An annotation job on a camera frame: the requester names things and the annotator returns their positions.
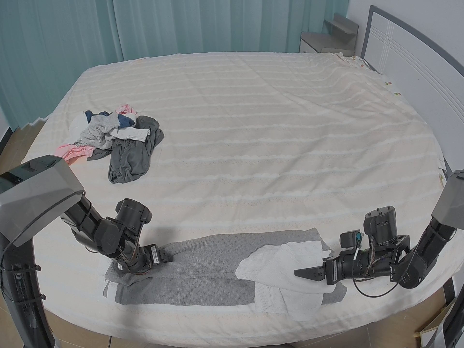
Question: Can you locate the bed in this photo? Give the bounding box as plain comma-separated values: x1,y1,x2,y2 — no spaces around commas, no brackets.
22,5,464,341

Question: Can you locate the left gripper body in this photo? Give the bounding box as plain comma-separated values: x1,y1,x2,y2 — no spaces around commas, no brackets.
118,244,173,275

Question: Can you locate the pile of clothes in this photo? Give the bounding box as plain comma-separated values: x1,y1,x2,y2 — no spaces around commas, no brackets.
69,109,151,151

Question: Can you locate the blue-green curtain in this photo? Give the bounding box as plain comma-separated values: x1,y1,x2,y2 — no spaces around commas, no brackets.
109,0,352,61
0,0,124,131

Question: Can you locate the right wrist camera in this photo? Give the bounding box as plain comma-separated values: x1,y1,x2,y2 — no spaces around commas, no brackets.
339,231,364,252

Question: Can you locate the dark grey garment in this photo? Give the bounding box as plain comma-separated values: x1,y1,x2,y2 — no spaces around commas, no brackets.
86,115,164,184

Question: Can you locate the grey and white sweater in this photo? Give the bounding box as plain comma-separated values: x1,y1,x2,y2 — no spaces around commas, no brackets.
103,227,347,322

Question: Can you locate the wooden framed white panel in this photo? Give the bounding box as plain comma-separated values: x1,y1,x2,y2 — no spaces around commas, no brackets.
420,296,458,348

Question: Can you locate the grey bedside table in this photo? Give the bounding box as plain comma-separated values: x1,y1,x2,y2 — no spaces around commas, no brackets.
299,12,359,55

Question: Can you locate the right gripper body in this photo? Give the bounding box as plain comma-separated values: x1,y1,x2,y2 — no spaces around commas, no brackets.
324,254,361,285

